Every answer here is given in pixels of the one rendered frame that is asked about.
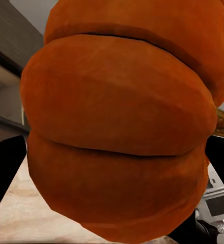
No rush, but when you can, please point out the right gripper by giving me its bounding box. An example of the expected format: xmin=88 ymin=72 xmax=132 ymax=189
xmin=167 ymin=209 xmax=200 ymax=244

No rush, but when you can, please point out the pumpkin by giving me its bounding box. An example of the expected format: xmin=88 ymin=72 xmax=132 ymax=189
xmin=19 ymin=0 xmax=224 ymax=244

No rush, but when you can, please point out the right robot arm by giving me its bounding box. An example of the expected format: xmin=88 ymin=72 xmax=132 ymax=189
xmin=167 ymin=209 xmax=224 ymax=244

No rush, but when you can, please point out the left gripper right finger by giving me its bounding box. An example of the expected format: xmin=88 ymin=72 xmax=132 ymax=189
xmin=205 ymin=135 xmax=224 ymax=184

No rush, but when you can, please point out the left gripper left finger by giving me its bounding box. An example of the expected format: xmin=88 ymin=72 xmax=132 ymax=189
xmin=0 ymin=136 xmax=27 ymax=203

